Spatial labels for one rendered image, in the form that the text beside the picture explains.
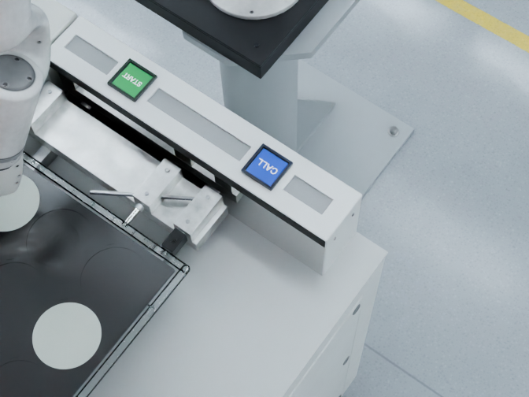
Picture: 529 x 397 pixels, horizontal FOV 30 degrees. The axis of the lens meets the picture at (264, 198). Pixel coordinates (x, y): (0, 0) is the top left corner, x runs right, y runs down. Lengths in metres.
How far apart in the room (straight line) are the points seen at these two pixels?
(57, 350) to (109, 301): 0.10
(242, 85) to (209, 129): 0.45
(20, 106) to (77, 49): 0.34
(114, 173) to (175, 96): 0.16
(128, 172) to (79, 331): 0.27
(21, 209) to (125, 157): 0.18
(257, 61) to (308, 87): 0.97
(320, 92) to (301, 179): 1.19
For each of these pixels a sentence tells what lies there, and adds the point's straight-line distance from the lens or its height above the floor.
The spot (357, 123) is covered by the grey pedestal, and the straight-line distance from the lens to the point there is 2.60.
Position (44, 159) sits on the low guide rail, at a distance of 1.65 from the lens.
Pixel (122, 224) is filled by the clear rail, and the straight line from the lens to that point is 1.52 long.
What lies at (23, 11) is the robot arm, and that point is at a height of 1.32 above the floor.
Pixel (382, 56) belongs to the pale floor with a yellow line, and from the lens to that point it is 2.73.
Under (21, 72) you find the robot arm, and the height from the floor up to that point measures 1.20.
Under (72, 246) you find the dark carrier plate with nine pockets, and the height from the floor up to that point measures 0.90.
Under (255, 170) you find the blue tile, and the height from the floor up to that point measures 0.96.
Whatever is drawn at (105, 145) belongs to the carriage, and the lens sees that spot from 1.61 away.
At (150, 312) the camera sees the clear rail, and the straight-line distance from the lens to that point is 1.46.
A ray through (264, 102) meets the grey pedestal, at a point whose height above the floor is 0.56.
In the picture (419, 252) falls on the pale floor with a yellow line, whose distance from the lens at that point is 2.47.
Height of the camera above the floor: 2.27
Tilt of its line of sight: 65 degrees down
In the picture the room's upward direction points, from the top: 3 degrees counter-clockwise
